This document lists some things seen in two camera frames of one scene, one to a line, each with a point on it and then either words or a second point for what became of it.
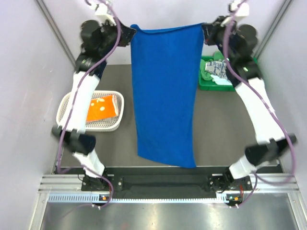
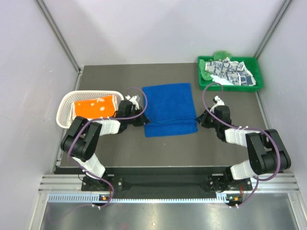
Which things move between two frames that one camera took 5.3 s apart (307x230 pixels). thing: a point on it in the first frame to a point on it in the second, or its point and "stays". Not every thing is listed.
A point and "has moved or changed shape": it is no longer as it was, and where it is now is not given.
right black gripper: [211, 30] to [202, 119]
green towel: [218, 55] stays
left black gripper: [126, 34] to [143, 118]
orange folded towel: [102, 108] stays
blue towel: [166, 62] has moved or changed shape
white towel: [220, 81] stays
